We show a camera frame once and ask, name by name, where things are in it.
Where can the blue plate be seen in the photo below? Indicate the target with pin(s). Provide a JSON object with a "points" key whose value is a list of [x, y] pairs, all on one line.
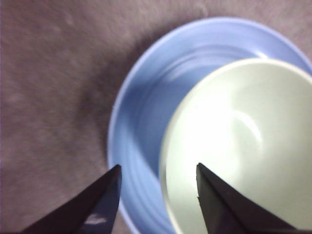
{"points": [[146, 109]]}

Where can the green ribbed bowl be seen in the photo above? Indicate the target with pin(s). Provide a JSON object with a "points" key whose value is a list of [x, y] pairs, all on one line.
{"points": [[231, 109]]}

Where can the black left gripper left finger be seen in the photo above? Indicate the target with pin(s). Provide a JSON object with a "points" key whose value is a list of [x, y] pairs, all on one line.
{"points": [[97, 207]]}

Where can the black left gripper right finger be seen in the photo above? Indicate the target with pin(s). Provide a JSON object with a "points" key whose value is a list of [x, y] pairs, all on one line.
{"points": [[224, 209]]}

